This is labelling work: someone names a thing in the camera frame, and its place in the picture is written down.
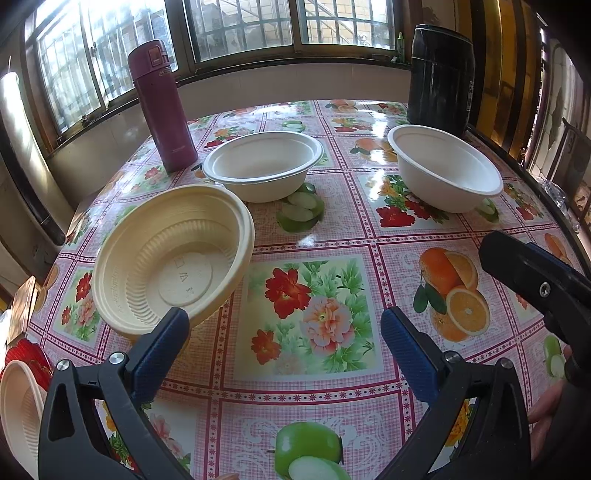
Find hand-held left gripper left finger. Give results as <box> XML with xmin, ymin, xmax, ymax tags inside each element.
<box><xmin>38</xmin><ymin>307</ymin><xmax>195</xmax><ymax>480</ymax></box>

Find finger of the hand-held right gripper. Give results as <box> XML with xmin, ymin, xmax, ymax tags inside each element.
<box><xmin>519</xmin><ymin>241</ymin><xmax>578</xmax><ymax>273</ymax></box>
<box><xmin>479</xmin><ymin>231</ymin><xmax>591</xmax><ymax>344</ymax></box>

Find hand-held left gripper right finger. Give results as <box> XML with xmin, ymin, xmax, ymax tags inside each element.
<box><xmin>379</xmin><ymin>307</ymin><xmax>532</xmax><ymax>480</ymax></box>

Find cream plastic bowl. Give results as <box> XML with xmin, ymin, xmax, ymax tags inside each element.
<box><xmin>0</xmin><ymin>360</ymin><xmax>48</xmax><ymax>480</ymax></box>
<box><xmin>91</xmin><ymin>185</ymin><xmax>256</xmax><ymax>343</ymax></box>

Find white paper bowl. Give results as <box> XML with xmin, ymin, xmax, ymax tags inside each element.
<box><xmin>202</xmin><ymin>131</ymin><xmax>325</xmax><ymax>204</ymax></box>
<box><xmin>387</xmin><ymin>124</ymin><xmax>504</xmax><ymax>213</ymax></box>

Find large red plate gold print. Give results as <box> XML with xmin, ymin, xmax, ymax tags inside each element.
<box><xmin>4</xmin><ymin>339</ymin><xmax>54</xmax><ymax>393</ymax></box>

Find person's right hand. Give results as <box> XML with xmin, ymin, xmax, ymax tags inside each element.
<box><xmin>527</xmin><ymin>382</ymin><xmax>568</xmax><ymax>462</ymax></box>

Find clear plastic bag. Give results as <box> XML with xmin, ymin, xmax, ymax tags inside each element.
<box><xmin>538</xmin><ymin>178</ymin><xmax>580</xmax><ymax>232</ymax></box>

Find dark wooden chair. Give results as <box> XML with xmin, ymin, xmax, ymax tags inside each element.
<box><xmin>561</xmin><ymin>117</ymin><xmax>591</xmax><ymax>222</ymax></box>

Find fruit and flower tablecloth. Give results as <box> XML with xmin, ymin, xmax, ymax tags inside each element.
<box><xmin>25</xmin><ymin>98</ymin><xmax>583</xmax><ymax>480</ymax></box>

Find tall wooden stool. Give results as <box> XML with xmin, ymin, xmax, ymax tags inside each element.
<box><xmin>6</xmin><ymin>276</ymin><xmax>38</xmax><ymax>346</ymax></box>

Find golden wooden door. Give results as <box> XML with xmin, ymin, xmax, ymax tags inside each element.
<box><xmin>471</xmin><ymin>0</ymin><xmax>546</xmax><ymax>158</ymax></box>

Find black cylindrical container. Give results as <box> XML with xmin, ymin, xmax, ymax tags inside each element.
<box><xmin>406</xmin><ymin>24</ymin><xmax>476</xmax><ymax>139</ymax></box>

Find purple thermos bottle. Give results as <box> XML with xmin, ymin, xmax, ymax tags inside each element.
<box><xmin>127</xmin><ymin>40</ymin><xmax>198</xmax><ymax>174</ymax></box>

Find tower air conditioner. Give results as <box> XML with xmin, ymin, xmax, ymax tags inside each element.
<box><xmin>0</xmin><ymin>55</ymin><xmax>79</xmax><ymax>247</ymax></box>

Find barred window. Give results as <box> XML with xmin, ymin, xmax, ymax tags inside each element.
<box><xmin>18</xmin><ymin>0</ymin><xmax>416</xmax><ymax>148</ymax></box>

